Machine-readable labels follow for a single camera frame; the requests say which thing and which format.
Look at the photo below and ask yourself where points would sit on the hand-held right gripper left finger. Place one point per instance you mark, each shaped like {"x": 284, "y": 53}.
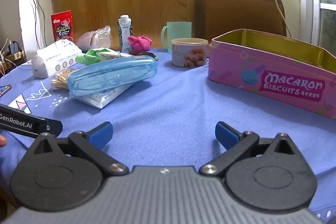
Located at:
{"x": 101, "y": 134}

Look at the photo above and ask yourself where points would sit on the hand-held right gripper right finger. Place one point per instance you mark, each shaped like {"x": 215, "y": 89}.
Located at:
{"x": 225, "y": 134}

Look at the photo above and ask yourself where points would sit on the white wet wipes pack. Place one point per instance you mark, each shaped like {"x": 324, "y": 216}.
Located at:
{"x": 105, "y": 96}

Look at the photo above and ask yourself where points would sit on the cotton swabs bag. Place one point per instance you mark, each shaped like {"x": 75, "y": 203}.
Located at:
{"x": 60, "y": 79}

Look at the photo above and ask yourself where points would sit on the blue plastic case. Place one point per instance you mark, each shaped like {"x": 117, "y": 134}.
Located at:
{"x": 110, "y": 75}

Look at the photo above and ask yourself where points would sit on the pink biscuit tin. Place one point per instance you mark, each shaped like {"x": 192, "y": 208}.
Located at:
{"x": 236, "y": 74}

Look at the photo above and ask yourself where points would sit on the green cloth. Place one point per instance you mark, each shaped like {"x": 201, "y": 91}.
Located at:
{"x": 88, "y": 57}

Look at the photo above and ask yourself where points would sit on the person's left hand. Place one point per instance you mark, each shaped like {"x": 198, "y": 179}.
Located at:
{"x": 2, "y": 141}

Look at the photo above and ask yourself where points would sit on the blue printed tablecloth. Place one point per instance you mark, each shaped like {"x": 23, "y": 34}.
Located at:
{"x": 170, "y": 103}

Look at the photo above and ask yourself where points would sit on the large white tissue pack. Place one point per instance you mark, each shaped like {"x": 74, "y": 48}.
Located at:
{"x": 52, "y": 58}

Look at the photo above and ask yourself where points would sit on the black power adapter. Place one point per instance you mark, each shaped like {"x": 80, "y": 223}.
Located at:
{"x": 14, "y": 48}

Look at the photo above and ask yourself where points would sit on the round snack can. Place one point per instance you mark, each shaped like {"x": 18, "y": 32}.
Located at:
{"x": 187, "y": 56}

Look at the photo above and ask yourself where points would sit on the clear plastic jar, red lid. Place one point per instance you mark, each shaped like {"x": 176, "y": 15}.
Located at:
{"x": 97, "y": 39}

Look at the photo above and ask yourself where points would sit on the pink cloth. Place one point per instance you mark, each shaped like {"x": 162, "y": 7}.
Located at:
{"x": 139, "y": 42}

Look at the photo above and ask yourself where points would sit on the red snack box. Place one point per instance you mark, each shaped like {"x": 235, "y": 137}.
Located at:
{"x": 63, "y": 27}

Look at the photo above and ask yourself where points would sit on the green white milk carton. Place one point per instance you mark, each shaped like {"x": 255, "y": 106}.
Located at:
{"x": 125, "y": 35}

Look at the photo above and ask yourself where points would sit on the green plastic mug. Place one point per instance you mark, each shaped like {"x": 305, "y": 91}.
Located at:
{"x": 178, "y": 32}

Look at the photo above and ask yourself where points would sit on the brown chair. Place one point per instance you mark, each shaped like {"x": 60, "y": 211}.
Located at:
{"x": 236, "y": 14}

